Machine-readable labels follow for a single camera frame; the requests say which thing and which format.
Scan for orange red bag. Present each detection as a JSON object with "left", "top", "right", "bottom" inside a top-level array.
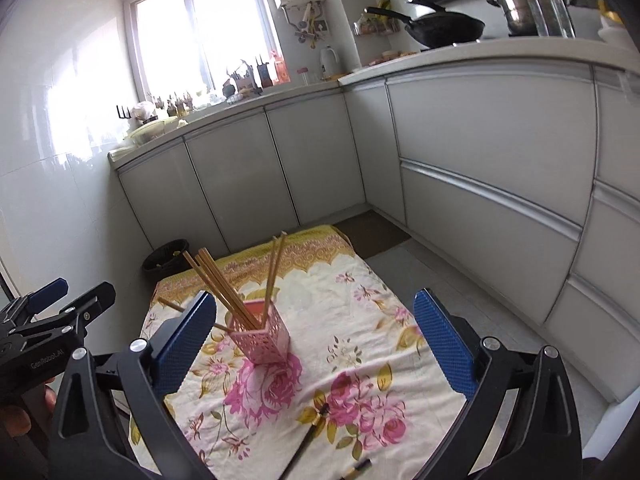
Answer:
[{"left": 269, "top": 50, "right": 291, "bottom": 86}]

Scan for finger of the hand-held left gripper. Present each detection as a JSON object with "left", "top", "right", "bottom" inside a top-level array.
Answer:
[
  {"left": 12, "top": 281, "right": 117, "bottom": 345},
  {"left": 26, "top": 277, "right": 69, "bottom": 314}
]

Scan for dark floor mat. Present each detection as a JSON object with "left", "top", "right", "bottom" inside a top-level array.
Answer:
[{"left": 332, "top": 210, "right": 412, "bottom": 261}]

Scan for pale green basin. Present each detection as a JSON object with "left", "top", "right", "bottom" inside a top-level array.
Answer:
[{"left": 127, "top": 116, "right": 179, "bottom": 145}]

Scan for plates of food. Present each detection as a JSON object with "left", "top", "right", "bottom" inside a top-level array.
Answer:
[{"left": 367, "top": 50, "right": 418, "bottom": 67}]

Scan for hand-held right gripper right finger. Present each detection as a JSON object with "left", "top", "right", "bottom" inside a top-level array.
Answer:
[{"left": 413, "top": 288, "right": 584, "bottom": 480}]

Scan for black trash bin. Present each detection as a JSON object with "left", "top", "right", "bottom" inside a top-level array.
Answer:
[{"left": 141, "top": 239, "right": 191, "bottom": 281}]

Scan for dark chopstick tip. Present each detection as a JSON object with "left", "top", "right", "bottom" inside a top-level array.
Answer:
[{"left": 339, "top": 458, "right": 374, "bottom": 480}]

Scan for white kettle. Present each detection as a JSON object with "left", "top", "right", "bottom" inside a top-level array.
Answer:
[{"left": 319, "top": 45, "right": 341, "bottom": 79}]

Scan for row of small dark bottles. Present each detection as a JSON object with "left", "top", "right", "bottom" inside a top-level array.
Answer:
[{"left": 150, "top": 89, "right": 197, "bottom": 111}]

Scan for black wok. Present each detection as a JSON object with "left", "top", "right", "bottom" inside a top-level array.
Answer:
[{"left": 364, "top": 0, "right": 486, "bottom": 51}]

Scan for kitchen window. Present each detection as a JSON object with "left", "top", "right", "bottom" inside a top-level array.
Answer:
[{"left": 122, "top": 0, "right": 281, "bottom": 106}]

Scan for person's left hand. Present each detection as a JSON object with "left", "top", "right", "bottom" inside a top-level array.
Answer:
[{"left": 0, "top": 384, "right": 58, "bottom": 443}]

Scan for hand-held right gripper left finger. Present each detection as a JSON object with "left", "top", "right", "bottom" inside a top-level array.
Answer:
[{"left": 49, "top": 290, "right": 218, "bottom": 480}]

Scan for floral printed cloth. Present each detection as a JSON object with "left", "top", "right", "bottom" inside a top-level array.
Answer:
[{"left": 129, "top": 224, "right": 468, "bottom": 480}]

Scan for wooden chopstick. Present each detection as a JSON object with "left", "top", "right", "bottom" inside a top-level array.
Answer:
[
  {"left": 200, "top": 247, "right": 262, "bottom": 329},
  {"left": 158, "top": 296, "right": 235, "bottom": 334},
  {"left": 195, "top": 253, "right": 258, "bottom": 331},
  {"left": 262, "top": 235, "right": 277, "bottom": 322},
  {"left": 267, "top": 231, "right": 289, "bottom": 321},
  {"left": 181, "top": 250, "right": 253, "bottom": 332}
]

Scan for black chopstick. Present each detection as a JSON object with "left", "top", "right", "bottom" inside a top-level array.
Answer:
[{"left": 277, "top": 401, "right": 331, "bottom": 480}]

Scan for shiny stove splash guard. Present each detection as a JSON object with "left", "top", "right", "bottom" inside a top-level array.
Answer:
[{"left": 514, "top": 0, "right": 577, "bottom": 39}]

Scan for white kitchen cabinets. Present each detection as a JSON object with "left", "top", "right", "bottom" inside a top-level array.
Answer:
[{"left": 107, "top": 35, "right": 640, "bottom": 406}]

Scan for steel stockpot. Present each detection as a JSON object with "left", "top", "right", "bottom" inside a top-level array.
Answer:
[{"left": 486, "top": 0, "right": 576, "bottom": 37}]

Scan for pink plastic utensil basket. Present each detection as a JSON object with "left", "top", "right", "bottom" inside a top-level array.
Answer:
[{"left": 227, "top": 298, "right": 292, "bottom": 365}]

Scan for white container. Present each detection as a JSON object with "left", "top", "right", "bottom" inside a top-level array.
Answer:
[{"left": 597, "top": 10, "right": 626, "bottom": 43}]

